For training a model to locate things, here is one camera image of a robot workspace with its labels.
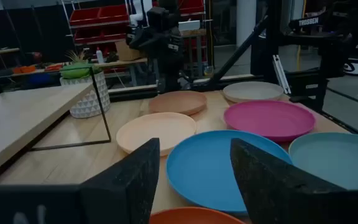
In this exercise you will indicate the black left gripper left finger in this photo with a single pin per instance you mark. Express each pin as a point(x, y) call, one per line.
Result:
point(126, 186)

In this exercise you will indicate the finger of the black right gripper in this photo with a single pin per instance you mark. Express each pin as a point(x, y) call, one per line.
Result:
point(175, 43)
point(138, 38)

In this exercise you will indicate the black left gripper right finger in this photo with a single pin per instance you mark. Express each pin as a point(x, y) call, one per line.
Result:
point(275, 193)

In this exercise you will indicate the terracotta plate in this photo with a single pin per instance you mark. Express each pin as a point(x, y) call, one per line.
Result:
point(177, 102)

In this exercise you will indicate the cream plate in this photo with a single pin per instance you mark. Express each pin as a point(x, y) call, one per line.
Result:
point(154, 130)

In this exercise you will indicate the teal plate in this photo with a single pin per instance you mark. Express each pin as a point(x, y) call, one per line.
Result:
point(337, 158)

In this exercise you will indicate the orange plate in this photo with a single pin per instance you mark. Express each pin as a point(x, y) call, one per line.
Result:
point(191, 216)

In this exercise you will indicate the magenta plate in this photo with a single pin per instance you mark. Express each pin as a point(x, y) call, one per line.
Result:
point(269, 119)

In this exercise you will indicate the blue plate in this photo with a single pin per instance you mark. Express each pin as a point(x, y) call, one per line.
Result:
point(204, 174)

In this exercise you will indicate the beige grey plate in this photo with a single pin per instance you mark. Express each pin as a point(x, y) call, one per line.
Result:
point(253, 91)

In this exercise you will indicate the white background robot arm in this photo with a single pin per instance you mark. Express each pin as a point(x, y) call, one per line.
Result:
point(138, 14)

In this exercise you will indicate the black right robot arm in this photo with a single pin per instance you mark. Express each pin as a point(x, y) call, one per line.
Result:
point(169, 74)

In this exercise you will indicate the cardboard box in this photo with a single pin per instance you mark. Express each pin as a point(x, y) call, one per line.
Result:
point(126, 51)

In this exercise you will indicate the small white box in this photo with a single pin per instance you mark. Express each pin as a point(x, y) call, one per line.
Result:
point(189, 25)

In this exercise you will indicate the white bottle with red cap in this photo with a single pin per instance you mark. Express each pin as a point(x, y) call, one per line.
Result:
point(99, 56)

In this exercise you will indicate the rack with red bins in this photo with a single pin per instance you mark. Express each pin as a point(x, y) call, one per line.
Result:
point(98, 18)

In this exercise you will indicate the white round pillar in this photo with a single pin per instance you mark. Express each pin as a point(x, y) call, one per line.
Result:
point(246, 21)

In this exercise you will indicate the succulent in white patterned pot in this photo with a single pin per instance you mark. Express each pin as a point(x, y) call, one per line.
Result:
point(89, 99)

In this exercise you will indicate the orange background objects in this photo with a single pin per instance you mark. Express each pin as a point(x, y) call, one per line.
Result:
point(24, 69)

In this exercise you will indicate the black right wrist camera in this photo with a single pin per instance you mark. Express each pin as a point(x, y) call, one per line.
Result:
point(158, 17)

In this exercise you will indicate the silver aluminium bracket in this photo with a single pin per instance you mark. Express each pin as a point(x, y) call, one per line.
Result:
point(281, 74)

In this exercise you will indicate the wooden shelf with black frame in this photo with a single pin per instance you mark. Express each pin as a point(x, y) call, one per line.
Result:
point(17, 115)

